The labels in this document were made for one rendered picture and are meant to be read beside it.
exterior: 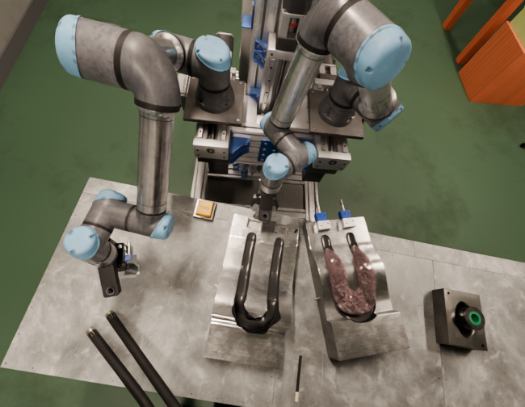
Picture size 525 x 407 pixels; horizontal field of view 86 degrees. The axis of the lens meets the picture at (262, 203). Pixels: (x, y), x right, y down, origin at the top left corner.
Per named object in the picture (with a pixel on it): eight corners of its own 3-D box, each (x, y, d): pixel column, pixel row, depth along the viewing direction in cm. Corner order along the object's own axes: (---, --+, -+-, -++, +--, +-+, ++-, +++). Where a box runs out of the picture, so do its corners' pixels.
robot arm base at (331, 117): (317, 96, 119) (325, 77, 109) (351, 100, 120) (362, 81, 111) (318, 124, 113) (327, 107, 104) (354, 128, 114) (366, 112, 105)
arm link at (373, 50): (378, 86, 103) (365, -19, 54) (406, 115, 100) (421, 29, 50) (351, 110, 107) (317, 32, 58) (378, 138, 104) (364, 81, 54)
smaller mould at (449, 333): (431, 290, 116) (443, 287, 110) (465, 296, 117) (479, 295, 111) (435, 342, 108) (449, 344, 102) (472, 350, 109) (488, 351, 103)
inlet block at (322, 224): (309, 204, 122) (312, 199, 117) (320, 203, 123) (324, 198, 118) (315, 232, 117) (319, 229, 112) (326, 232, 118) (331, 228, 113)
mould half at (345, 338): (301, 226, 120) (308, 217, 110) (358, 220, 125) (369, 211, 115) (328, 357, 102) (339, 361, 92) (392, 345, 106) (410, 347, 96)
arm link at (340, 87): (346, 78, 111) (361, 48, 98) (369, 102, 107) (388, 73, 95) (323, 89, 107) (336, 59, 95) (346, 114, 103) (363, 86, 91)
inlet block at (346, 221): (333, 202, 124) (337, 197, 119) (343, 201, 124) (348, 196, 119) (340, 230, 119) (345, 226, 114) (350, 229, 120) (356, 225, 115)
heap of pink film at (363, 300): (319, 249, 111) (325, 244, 104) (360, 244, 114) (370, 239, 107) (334, 319, 102) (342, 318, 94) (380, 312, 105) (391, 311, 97)
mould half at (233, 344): (233, 220, 118) (234, 209, 105) (294, 232, 119) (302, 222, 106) (204, 354, 97) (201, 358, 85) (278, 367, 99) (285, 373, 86)
